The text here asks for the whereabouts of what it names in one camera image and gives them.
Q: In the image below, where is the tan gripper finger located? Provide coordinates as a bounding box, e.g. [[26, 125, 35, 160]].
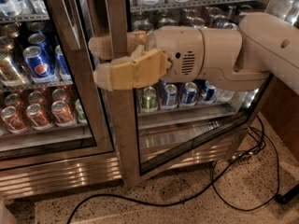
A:
[[93, 45, 170, 91], [88, 31, 148, 61]]

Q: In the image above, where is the glass fridge door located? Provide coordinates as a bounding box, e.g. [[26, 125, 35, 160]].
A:
[[0, 0, 112, 171], [86, 0, 298, 186]]

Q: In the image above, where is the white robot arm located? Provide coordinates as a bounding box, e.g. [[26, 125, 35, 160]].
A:
[[89, 12, 299, 93]]

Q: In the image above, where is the stainless fridge base grille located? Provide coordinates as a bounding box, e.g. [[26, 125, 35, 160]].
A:
[[0, 129, 248, 200]]

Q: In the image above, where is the green can right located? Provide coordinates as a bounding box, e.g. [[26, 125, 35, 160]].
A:
[[141, 86, 158, 112]]

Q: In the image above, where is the blue can left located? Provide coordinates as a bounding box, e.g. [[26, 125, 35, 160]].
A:
[[161, 84, 178, 109]]

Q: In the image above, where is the blue can middle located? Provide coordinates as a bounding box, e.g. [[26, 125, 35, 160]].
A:
[[180, 82, 197, 106]]

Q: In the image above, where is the blue can right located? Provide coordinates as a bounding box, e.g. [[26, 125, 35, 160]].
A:
[[199, 80, 216, 104]]

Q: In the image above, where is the clear water bottle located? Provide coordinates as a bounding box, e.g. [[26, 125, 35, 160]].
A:
[[215, 89, 235, 102]]

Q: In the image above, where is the blue pepsi can front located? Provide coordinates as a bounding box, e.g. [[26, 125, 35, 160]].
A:
[[22, 46, 55, 83]]

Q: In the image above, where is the red coke can right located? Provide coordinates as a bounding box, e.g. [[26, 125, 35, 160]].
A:
[[51, 101, 75, 127]]

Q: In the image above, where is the red coke can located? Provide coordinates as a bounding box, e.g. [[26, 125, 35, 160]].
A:
[[1, 106, 29, 133], [51, 101, 75, 127], [26, 104, 52, 130]]

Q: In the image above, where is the gold can front left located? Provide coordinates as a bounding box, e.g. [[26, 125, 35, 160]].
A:
[[0, 50, 30, 87]]

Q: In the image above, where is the red coke can middle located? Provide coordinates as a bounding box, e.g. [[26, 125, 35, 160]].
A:
[[26, 104, 52, 130]]

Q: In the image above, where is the red coke can left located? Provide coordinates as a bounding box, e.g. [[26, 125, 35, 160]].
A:
[[1, 106, 29, 133]]

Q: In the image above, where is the black floor cable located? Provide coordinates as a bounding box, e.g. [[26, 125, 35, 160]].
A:
[[66, 115, 299, 224]]

